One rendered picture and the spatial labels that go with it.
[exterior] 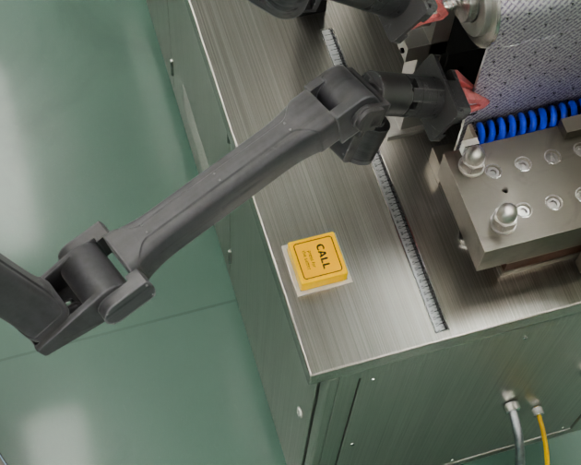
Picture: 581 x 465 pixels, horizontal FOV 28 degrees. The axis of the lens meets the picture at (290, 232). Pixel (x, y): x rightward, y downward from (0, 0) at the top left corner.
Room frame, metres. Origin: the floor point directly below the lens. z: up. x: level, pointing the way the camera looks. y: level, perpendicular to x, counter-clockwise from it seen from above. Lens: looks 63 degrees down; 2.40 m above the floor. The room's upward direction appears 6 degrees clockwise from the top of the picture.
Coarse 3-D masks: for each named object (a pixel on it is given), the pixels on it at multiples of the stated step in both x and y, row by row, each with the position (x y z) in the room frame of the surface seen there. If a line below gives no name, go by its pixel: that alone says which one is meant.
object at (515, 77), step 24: (504, 48) 0.91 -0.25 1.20; (528, 48) 0.93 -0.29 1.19; (552, 48) 0.94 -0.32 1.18; (576, 48) 0.95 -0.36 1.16; (480, 72) 0.90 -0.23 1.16; (504, 72) 0.92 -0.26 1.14; (528, 72) 0.93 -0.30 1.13; (552, 72) 0.95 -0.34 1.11; (576, 72) 0.96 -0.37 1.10; (504, 96) 0.92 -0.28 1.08; (528, 96) 0.94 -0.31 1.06; (552, 96) 0.95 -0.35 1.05; (576, 96) 0.97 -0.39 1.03; (480, 120) 0.91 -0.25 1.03
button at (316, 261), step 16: (304, 240) 0.75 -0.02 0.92; (320, 240) 0.75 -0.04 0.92; (336, 240) 0.76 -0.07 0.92; (304, 256) 0.72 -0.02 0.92; (320, 256) 0.73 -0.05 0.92; (336, 256) 0.73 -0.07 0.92; (304, 272) 0.70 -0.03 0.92; (320, 272) 0.70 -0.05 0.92; (336, 272) 0.71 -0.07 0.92; (304, 288) 0.68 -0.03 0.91
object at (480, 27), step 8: (480, 0) 0.92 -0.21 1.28; (488, 0) 0.92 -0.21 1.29; (480, 8) 0.92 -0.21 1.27; (488, 8) 0.91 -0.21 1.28; (480, 16) 0.91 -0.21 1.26; (488, 16) 0.91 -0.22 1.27; (464, 24) 0.94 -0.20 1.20; (472, 24) 0.93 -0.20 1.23; (480, 24) 0.91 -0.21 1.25; (488, 24) 0.91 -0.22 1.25; (472, 32) 0.92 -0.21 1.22; (480, 32) 0.91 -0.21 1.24
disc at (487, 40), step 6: (492, 0) 0.92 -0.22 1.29; (498, 0) 0.91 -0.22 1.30; (492, 6) 0.91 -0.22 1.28; (498, 6) 0.90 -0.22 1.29; (492, 12) 0.91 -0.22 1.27; (498, 12) 0.90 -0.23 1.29; (492, 18) 0.91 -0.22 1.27; (498, 18) 0.90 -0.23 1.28; (492, 24) 0.90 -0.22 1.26; (498, 24) 0.90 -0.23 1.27; (492, 30) 0.90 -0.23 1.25; (498, 30) 0.89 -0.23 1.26; (468, 36) 0.94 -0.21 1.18; (480, 36) 0.92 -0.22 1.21; (486, 36) 0.91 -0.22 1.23; (492, 36) 0.89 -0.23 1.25; (474, 42) 0.93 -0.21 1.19; (480, 42) 0.91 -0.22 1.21; (486, 42) 0.90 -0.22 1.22; (492, 42) 0.89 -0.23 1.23
